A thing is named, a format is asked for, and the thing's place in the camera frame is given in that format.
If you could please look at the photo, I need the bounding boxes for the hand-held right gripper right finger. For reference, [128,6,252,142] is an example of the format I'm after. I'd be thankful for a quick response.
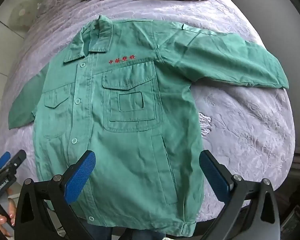
[199,150,282,240]

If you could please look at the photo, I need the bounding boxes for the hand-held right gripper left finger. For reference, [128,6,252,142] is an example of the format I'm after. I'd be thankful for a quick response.
[14,150,97,240]

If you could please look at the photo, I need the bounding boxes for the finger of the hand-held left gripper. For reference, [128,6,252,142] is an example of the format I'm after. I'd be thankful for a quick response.
[0,152,11,172]
[7,149,27,171]

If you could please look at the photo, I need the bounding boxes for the green work jacket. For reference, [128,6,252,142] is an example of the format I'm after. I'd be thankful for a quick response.
[8,14,290,236]

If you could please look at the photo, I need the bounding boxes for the person's left hand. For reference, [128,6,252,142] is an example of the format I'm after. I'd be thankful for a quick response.
[0,189,17,238]

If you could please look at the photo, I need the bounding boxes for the person's dark trousers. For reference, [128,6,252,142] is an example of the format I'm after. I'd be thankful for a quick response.
[86,226,165,240]

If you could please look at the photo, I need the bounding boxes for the lavender embossed blanket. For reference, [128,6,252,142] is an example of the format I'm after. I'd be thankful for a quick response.
[0,0,297,228]

